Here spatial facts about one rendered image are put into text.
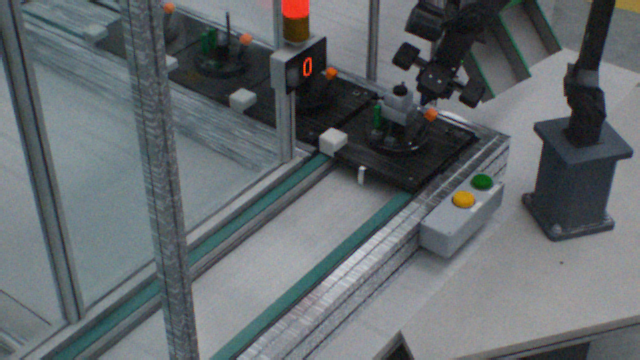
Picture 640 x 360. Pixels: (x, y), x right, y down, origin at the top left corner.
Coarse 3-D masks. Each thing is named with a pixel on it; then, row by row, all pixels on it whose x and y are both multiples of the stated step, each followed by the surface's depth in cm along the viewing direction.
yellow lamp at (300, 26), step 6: (282, 18) 178; (288, 18) 176; (300, 18) 176; (306, 18) 176; (288, 24) 177; (294, 24) 176; (300, 24) 176; (306, 24) 177; (288, 30) 177; (294, 30) 177; (300, 30) 177; (306, 30) 178; (288, 36) 178; (294, 36) 178; (300, 36) 178; (306, 36) 179
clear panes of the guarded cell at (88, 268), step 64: (0, 0) 84; (64, 0) 90; (0, 64) 87; (64, 64) 93; (128, 64) 101; (0, 128) 90; (64, 128) 97; (128, 128) 104; (0, 192) 93; (64, 192) 100; (128, 192) 109; (0, 256) 96; (64, 256) 104; (128, 256) 113; (0, 320) 100; (64, 320) 108; (128, 320) 118
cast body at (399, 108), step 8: (392, 88) 199; (400, 88) 197; (384, 96) 198; (392, 96) 196; (400, 96) 196; (408, 96) 197; (384, 104) 199; (392, 104) 197; (400, 104) 196; (408, 104) 198; (384, 112) 200; (392, 112) 198; (400, 112) 197; (408, 112) 197; (416, 112) 200; (392, 120) 200; (400, 120) 198; (408, 120) 198
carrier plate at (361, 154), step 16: (368, 112) 212; (352, 128) 207; (432, 128) 207; (464, 128) 207; (352, 144) 203; (432, 144) 203; (448, 144) 203; (464, 144) 204; (352, 160) 199; (368, 160) 198; (384, 160) 198; (400, 160) 198; (416, 160) 198; (432, 160) 198; (384, 176) 195; (400, 176) 194; (416, 176) 194; (432, 176) 197
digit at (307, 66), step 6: (312, 48) 182; (306, 54) 181; (312, 54) 182; (300, 60) 180; (306, 60) 182; (312, 60) 183; (300, 66) 181; (306, 66) 182; (312, 66) 184; (300, 72) 182; (306, 72) 183; (312, 72) 185; (300, 78) 182; (306, 78) 184
